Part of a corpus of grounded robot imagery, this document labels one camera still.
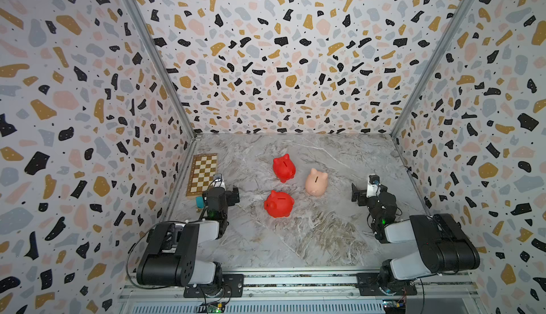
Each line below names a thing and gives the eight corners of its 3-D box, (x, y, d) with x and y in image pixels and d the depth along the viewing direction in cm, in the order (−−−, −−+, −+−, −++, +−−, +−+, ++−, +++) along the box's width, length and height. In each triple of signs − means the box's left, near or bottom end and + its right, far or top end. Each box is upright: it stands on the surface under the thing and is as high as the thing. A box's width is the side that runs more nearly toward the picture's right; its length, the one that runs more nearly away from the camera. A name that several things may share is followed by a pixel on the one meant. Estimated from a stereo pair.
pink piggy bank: (302, 194, 100) (304, 182, 92) (310, 179, 105) (312, 167, 97) (319, 202, 97) (322, 190, 89) (326, 186, 102) (330, 174, 95)
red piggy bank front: (264, 213, 93) (263, 202, 86) (275, 198, 98) (274, 187, 90) (283, 224, 90) (283, 214, 82) (293, 208, 95) (294, 197, 87)
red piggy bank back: (280, 186, 102) (280, 174, 95) (272, 171, 108) (272, 159, 100) (295, 180, 104) (296, 168, 97) (287, 165, 110) (287, 153, 103)
